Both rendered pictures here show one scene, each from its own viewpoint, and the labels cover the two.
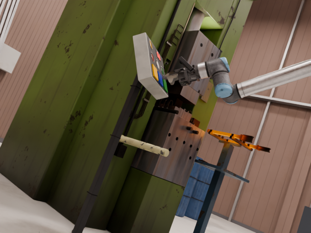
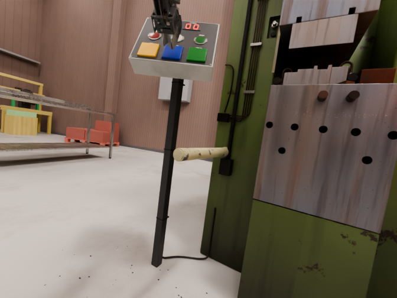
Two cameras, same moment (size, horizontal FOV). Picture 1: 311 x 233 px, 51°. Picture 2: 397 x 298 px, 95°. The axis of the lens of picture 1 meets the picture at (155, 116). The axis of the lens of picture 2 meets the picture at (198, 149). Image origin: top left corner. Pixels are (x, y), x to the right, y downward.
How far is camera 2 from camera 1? 1.93 m
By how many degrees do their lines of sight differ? 72
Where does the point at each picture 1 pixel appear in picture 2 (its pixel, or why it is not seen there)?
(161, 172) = (275, 194)
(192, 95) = (331, 30)
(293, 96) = not seen: outside the picture
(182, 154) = (329, 155)
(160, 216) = (308, 287)
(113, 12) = not seen: hidden behind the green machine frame
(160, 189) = (284, 228)
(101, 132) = not seen: hidden behind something
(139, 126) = (253, 130)
